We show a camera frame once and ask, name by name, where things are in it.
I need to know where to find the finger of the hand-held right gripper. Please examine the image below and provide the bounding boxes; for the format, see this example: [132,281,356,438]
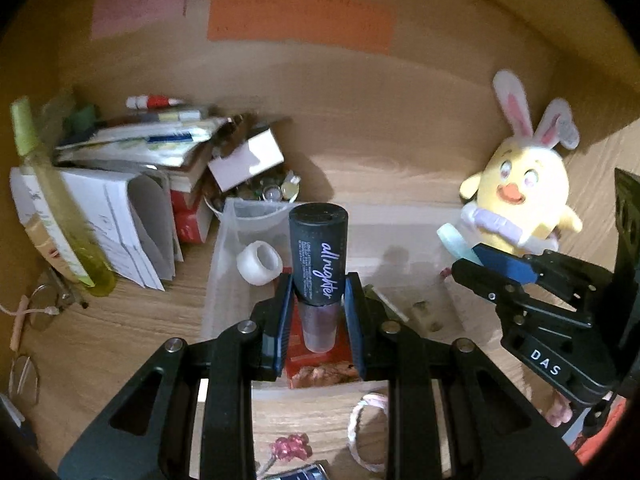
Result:
[472,242,613,313]
[451,258,596,331]

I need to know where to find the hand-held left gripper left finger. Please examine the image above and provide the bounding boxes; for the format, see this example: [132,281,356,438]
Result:
[56,271,296,480]

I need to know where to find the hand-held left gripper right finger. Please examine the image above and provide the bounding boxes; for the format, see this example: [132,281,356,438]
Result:
[343,271,587,480]

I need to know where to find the light teal small bottle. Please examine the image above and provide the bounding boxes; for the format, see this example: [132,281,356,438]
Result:
[436,223,483,267]

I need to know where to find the red tea packet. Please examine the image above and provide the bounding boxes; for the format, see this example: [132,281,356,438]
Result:
[285,310,361,388]

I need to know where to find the white tape roll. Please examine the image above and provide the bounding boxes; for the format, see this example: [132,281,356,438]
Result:
[236,241,283,287]

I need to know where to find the clear plastic storage box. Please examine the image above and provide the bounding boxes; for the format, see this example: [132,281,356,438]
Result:
[200,196,481,401]

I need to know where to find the black capped spray bottle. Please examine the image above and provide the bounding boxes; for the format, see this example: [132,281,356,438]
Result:
[287,201,349,354]

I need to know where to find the person's right hand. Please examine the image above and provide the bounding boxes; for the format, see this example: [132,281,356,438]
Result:
[546,389,575,427]

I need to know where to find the thin clear stick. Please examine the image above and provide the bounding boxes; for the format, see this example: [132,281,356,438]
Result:
[370,287,410,321]

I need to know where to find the yellow chick plush toy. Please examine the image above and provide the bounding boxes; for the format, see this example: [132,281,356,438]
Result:
[459,70,583,256]

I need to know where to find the red glitter flower clip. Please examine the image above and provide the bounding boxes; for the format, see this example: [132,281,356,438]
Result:
[257,434,313,477]

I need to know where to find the grey bowl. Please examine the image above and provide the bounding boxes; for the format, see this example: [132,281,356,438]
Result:
[204,170,301,221]

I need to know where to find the red box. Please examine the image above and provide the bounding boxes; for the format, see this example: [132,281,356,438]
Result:
[170,187,213,245]

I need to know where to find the blue foil packet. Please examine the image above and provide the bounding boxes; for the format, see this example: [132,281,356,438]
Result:
[272,462,331,480]

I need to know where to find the small white box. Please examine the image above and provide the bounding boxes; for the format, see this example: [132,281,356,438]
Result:
[207,127,286,193]

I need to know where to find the white folded papers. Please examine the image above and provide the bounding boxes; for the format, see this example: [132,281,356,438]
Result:
[10,165,183,291]

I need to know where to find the stack of books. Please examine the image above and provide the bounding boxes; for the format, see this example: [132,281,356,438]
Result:
[52,105,231,196]

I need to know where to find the yellow green spray bottle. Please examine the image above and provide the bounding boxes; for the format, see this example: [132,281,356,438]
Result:
[11,97,118,297]

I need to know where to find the cream patterned packet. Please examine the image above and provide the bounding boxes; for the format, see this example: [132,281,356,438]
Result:
[22,205,108,286]

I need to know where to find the red white marker pen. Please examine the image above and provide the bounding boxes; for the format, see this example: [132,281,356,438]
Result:
[125,94,188,110]

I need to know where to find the small green box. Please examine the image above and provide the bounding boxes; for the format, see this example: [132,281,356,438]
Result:
[65,105,101,136]

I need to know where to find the orange paper note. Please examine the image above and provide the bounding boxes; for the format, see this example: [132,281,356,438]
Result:
[207,0,393,53]

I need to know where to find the pink paper note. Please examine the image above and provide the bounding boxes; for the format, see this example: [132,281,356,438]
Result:
[91,0,193,40]

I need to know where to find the pink white braided rope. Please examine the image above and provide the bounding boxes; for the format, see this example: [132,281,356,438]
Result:
[347,392,391,471]

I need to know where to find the thin frame glasses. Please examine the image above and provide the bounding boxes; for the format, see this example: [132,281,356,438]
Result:
[7,355,41,406]
[25,282,88,331]

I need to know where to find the wooden handled tool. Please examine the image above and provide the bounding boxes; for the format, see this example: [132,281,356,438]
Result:
[10,295,31,351]

